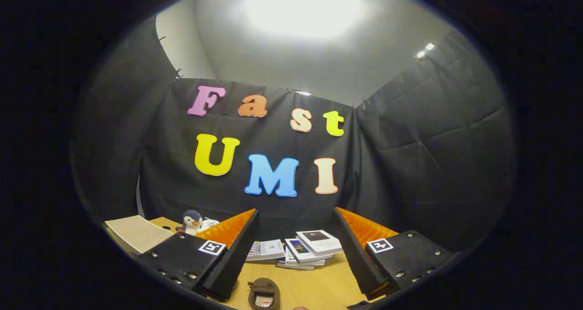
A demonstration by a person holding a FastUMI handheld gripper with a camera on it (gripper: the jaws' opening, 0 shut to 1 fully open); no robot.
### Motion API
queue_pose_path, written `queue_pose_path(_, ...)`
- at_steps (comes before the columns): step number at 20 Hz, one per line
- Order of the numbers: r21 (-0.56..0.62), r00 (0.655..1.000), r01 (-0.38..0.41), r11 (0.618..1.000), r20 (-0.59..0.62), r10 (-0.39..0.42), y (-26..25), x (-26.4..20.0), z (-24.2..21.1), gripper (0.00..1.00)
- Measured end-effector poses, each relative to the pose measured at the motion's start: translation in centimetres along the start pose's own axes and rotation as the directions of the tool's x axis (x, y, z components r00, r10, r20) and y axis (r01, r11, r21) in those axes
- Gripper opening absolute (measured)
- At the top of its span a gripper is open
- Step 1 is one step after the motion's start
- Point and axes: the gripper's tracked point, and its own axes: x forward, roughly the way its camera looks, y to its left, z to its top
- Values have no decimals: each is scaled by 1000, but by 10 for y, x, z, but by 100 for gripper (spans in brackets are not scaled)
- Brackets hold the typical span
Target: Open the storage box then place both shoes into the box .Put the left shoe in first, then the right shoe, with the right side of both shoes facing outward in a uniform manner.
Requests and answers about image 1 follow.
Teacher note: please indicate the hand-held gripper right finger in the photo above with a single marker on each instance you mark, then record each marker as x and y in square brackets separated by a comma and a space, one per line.
[357, 255]

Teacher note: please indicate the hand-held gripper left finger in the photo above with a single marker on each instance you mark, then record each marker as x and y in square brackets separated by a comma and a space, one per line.
[237, 255]

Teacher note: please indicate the brown fuzzy shoe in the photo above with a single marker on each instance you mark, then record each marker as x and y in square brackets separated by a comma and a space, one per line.
[264, 286]

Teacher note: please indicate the cream fabric storage box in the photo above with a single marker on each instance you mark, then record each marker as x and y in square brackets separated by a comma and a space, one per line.
[136, 232]

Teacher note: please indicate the grey patterned book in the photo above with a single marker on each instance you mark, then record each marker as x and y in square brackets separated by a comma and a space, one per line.
[266, 250]

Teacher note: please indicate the white book dark cover picture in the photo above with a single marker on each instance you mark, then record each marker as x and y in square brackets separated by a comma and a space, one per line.
[321, 242]

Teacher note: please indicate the white duck plush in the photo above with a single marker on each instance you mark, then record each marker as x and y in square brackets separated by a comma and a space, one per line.
[209, 223]

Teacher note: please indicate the thin white book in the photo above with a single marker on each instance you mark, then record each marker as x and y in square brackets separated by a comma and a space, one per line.
[314, 261]

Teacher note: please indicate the navy white penguin plush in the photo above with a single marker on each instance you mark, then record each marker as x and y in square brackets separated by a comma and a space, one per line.
[192, 221]

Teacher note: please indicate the dark grey book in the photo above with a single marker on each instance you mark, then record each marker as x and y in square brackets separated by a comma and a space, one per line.
[294, 266]

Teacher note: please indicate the white book blue cover picture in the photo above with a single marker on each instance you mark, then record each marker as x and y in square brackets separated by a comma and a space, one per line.
[298, 248]

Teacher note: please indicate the black backdrop cloth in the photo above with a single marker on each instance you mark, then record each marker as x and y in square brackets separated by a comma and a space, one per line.
[410, 141]

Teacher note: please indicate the small ceiling spotlight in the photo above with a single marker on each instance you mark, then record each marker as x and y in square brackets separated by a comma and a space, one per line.
[430, 46]
[419, 54]

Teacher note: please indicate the large ceiling light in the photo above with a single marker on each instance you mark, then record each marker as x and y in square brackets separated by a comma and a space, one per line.
[303, 7]

